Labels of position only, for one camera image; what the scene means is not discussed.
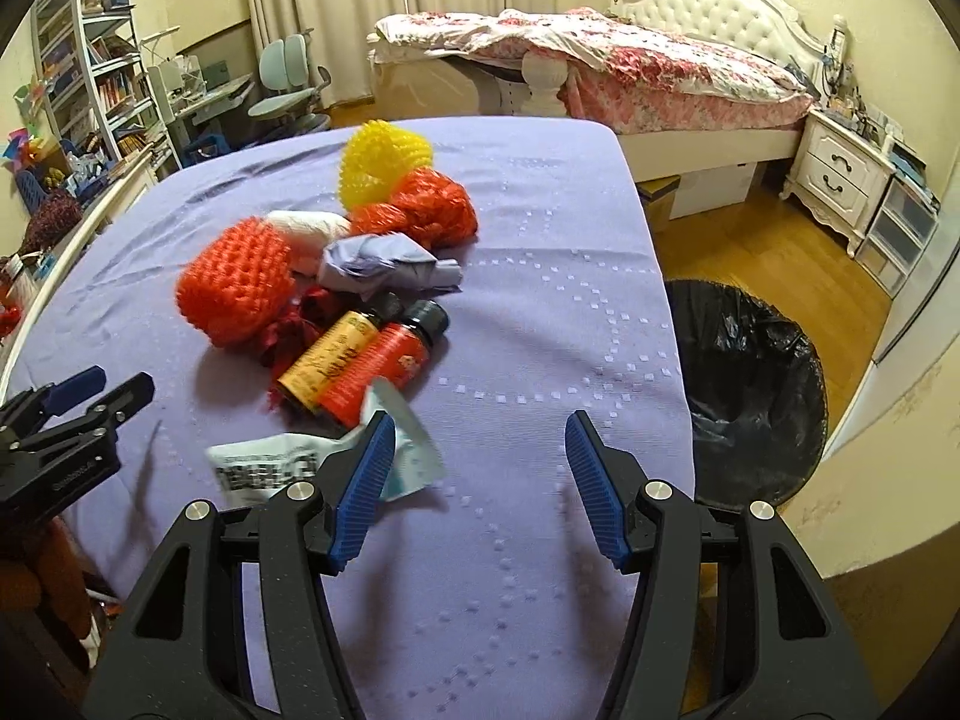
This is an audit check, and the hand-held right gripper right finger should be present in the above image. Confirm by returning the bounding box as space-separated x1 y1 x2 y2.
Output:
564 410 882 720

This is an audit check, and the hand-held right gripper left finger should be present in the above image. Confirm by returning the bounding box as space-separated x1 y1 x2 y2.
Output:
82 411 398 720

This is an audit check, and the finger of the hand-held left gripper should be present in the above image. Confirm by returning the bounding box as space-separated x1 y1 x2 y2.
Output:
0 365 106 436
41 377 155 458

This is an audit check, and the dark bottle red label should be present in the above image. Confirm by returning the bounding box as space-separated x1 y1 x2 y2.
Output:
319 300 449 427

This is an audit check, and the white barcode wrapper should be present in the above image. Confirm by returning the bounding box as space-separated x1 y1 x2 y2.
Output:
205 377 445 515

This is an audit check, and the brown bottle yellow label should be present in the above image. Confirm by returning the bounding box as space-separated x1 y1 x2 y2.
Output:
271 291 406 415

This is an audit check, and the red foam fruit net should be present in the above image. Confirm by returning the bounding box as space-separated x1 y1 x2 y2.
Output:
176 215 295 350

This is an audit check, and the dark red wrapper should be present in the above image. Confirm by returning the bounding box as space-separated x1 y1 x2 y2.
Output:
259 289 331 413

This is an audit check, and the trash bin black liner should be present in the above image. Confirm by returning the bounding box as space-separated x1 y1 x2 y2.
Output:
664 279 827 507

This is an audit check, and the white tissue wad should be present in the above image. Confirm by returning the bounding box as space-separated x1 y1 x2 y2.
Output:
266 210 352 276

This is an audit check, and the red plastic bag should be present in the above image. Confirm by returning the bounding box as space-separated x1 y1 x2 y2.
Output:
349 167 479 250

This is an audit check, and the dark red fluffy bunch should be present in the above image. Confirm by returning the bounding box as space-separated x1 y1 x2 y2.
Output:
19 187 83 256

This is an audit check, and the purple quilted bed sheet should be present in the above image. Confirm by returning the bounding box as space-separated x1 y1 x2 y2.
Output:
0 116 695 720

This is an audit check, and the cardboard box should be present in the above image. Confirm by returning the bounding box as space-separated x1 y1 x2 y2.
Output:
637 175 682 235

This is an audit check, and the white bookshelf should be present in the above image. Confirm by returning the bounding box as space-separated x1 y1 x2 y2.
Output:
30 0 177 181

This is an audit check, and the grey study desk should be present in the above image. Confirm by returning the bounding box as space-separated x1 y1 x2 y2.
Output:
154 56 256 166

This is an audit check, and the white storage box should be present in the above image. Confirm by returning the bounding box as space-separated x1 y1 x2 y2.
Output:
673 161 767 220

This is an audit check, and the yellow spiky ball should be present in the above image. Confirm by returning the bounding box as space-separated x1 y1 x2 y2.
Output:
341 120 434 209

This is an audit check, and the white wardrobe door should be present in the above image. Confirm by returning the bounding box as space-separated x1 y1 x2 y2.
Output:
821 217 960 466

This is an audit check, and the light blue desk chair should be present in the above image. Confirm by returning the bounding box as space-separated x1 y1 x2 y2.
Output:
247 34 335 140

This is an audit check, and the white desk lamp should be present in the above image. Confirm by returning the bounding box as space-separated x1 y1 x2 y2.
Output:
142 22 181 61

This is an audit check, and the clear plastic drawer unit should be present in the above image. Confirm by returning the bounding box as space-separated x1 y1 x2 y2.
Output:
855 176 938 297

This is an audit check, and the white nightstand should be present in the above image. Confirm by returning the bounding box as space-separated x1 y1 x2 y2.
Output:
780 109 897 256

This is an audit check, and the pink floral quilt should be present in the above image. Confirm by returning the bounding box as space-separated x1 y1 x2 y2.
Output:
375 7 815 128

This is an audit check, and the stack of books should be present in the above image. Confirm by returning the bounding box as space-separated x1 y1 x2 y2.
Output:
889 142 938 203

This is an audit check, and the cluster of small items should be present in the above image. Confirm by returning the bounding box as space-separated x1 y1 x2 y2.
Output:
821 52 901 143

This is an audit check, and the white tufted bed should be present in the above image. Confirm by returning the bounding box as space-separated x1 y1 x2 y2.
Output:
371 0 848 200

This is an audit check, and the white curved bed rail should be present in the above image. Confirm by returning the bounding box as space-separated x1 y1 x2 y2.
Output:
0 142 158 383

